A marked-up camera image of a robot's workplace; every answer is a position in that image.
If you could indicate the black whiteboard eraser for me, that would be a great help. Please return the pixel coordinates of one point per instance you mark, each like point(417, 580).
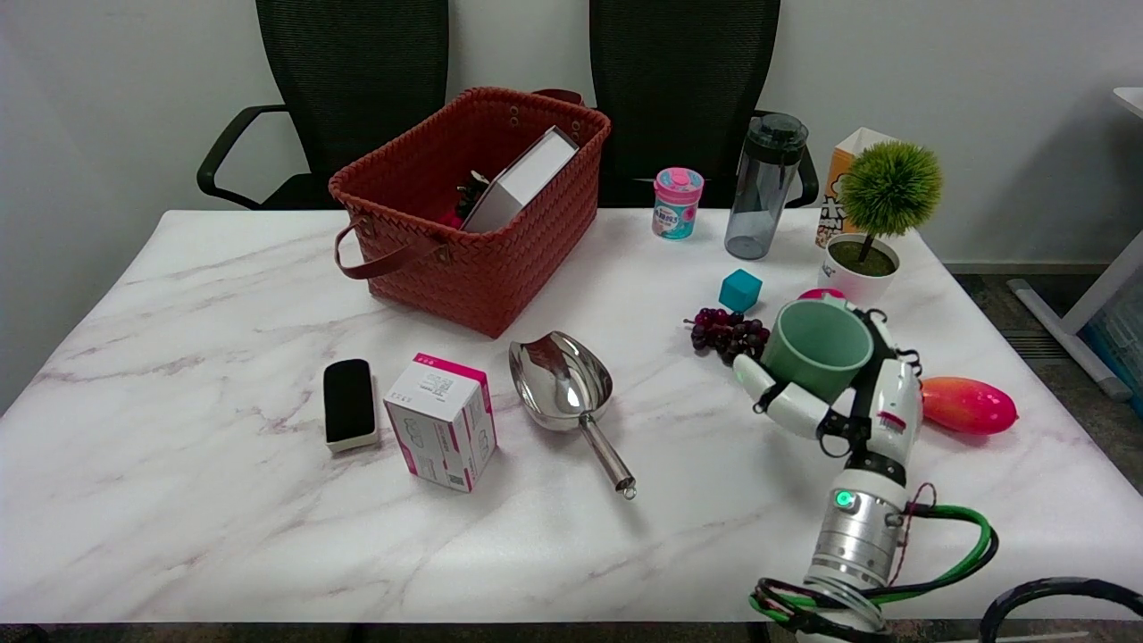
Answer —
point(348, 402)

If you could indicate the pink small item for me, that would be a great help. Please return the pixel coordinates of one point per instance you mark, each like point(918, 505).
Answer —
point(451, 220)

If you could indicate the white side desk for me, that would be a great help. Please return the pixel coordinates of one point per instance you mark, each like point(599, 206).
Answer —
point(1107, 286)

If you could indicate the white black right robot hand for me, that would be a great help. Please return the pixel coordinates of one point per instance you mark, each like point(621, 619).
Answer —
point(893, 411)

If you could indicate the orange white carton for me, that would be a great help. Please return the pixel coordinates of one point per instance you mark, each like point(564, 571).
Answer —
point(835, 192)

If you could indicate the grey transparent water bottle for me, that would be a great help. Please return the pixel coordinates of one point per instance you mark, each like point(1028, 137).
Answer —
point(759, 196)

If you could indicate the teal jar with pink lid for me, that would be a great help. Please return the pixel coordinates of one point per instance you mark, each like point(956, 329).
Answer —
point(676, 210)

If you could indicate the shiny metal scoop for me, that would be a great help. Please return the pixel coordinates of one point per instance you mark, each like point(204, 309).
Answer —
point(558, 379)

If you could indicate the dark small item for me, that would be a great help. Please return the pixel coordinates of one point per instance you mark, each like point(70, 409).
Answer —
point(471, 192)

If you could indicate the green mug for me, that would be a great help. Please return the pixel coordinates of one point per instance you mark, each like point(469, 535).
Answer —
point(813, 353)

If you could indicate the purple toy grape bunch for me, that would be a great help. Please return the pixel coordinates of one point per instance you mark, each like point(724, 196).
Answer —
point(723, 332)

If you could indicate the teal cube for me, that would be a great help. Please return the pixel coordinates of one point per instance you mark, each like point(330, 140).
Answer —
point(739, 291)

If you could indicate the green topiary in white pot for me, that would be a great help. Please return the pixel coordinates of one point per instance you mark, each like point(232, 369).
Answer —
point(888, 187)

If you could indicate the pink white cardboard box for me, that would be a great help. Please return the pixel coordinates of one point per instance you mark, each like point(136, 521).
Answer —
point(438, 420)

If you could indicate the orange pink toy mango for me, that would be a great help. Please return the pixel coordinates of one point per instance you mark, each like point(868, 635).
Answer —
point(969, 406)

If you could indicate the grey white flat box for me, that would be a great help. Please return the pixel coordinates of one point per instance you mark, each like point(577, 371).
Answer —
point(527, 179)

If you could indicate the red woven basket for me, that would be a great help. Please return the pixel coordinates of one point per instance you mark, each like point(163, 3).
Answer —
point(500, 268)

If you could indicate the pink toy apple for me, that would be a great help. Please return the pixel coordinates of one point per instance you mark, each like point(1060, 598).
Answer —
point(820, 293)

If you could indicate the black mesh office chair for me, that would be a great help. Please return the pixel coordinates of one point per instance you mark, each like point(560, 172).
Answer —
point(683, 80)
point(353, 80)

